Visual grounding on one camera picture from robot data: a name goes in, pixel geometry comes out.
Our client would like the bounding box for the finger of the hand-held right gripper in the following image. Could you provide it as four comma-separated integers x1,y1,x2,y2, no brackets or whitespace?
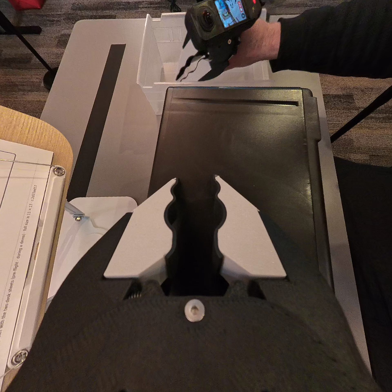
198,60,231,81
175,50,212,81

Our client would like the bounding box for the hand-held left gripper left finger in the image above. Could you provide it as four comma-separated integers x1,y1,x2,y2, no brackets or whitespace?
104,178,179,281

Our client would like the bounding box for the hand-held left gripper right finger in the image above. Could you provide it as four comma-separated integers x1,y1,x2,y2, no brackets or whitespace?
213,175,288,282

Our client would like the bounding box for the translucent plastic box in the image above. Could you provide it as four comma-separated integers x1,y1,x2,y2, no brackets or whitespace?
136,8,273,116

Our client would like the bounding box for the black drawer cabinet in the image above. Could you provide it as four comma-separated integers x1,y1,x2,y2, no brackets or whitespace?
147,87,336,296

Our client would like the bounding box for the person's right forearm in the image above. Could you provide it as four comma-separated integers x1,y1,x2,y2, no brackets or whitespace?
269,0,392,79

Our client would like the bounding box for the person's dark clothing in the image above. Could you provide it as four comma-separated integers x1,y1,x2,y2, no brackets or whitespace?
334,156,392,392

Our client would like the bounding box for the white instruction sheet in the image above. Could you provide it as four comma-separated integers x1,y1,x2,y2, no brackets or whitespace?
0,139,55,375

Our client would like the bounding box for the black pole with round base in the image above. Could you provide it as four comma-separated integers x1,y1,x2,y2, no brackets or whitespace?
0,12,59,91

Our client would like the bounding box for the black bar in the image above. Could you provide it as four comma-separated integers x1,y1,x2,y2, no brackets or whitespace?
330,86,392,143

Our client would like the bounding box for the black desk leg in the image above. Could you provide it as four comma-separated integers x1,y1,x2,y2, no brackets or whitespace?
0,25,42,35

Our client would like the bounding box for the red bag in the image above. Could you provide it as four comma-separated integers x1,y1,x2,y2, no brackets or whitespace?
12,0,45,12

